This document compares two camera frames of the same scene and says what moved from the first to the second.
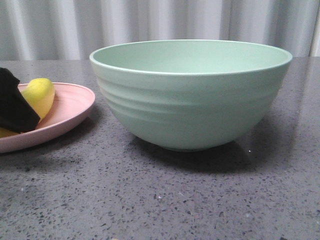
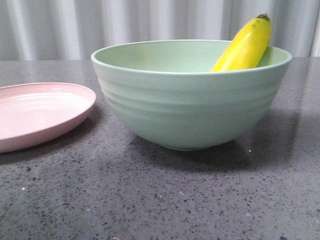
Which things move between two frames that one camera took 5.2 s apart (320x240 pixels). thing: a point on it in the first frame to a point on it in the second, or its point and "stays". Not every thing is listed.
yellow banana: x=39 y=93 to x=247 y=49
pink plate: x=70 y=103 stays
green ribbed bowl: x=188 y=95 stays
